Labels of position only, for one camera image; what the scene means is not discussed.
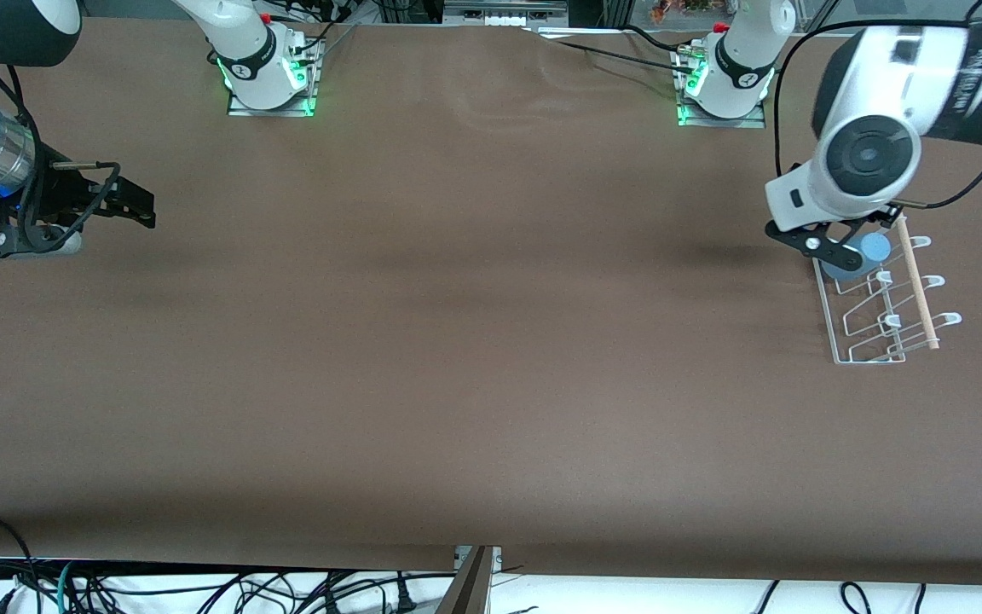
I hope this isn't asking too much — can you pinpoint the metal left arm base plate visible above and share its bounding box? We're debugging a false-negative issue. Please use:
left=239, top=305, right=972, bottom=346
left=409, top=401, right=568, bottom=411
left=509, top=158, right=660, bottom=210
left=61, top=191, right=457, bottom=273
left=674, top=47, right=766, bottom=129

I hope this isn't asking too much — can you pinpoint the wooden metal post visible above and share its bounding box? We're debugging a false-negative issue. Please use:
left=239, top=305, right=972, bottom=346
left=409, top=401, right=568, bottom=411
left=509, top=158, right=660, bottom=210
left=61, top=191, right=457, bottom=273
left=438, top=546, right=502, bottom=614

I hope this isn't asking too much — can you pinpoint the colourful background item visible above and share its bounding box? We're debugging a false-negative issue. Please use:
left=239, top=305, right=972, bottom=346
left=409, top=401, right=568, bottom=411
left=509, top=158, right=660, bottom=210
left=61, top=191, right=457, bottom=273
left=651, top=0, right=718, bottom=20

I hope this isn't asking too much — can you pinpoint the grey power strip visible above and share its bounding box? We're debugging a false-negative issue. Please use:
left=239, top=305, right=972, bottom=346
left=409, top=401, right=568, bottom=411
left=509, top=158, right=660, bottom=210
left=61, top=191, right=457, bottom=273
left=444, top=0, right=569, bottom=26

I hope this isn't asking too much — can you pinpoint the long black table cable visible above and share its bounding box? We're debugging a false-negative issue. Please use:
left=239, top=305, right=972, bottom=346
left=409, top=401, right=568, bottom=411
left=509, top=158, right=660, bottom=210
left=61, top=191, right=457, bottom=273
left=525, top=26, right=701, bottom=78

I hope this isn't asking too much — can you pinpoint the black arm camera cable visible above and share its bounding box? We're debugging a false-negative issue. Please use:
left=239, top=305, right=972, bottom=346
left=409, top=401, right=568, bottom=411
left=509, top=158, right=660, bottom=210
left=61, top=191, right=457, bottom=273
left=0, top=26, right=123, bottom=252
left=774, top=0, right=982, bottom=210

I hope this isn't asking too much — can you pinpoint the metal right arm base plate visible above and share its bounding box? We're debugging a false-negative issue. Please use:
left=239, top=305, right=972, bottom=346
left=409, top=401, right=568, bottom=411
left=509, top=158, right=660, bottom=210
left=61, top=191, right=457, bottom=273
left=227, top=38, right=321, bottom=118

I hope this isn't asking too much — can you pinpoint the black base power cable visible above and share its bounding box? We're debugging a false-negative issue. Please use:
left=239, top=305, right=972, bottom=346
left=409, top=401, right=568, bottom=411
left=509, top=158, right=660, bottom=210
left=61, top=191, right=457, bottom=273
left=291, top=0, right=360, bottom=61

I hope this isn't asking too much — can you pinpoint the blue plastic cup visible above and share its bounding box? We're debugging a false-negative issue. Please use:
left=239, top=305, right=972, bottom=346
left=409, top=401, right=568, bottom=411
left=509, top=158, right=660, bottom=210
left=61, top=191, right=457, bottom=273
left=822, top=232, right=892, bottom=284

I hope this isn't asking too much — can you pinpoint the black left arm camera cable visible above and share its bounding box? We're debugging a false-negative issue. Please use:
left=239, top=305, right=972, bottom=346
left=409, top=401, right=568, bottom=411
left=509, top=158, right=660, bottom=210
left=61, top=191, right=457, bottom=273
left=774, top=0, right=982, bottom=210

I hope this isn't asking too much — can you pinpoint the white wire cup rack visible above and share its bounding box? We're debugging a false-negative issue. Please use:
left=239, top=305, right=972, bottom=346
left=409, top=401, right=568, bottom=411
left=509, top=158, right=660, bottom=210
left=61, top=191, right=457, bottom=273
left=812, top=213, right=963, bottom=366

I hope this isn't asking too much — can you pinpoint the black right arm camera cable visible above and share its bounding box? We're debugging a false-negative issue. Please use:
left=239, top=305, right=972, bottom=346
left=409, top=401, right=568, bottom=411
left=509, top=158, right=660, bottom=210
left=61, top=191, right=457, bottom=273
left=0, top=26, right=123, bottom=252

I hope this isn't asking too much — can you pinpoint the short black table cable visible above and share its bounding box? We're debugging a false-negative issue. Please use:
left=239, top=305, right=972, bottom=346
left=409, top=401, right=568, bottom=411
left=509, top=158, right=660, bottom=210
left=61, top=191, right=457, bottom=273
left=623, top=24, right=696, bottom=54

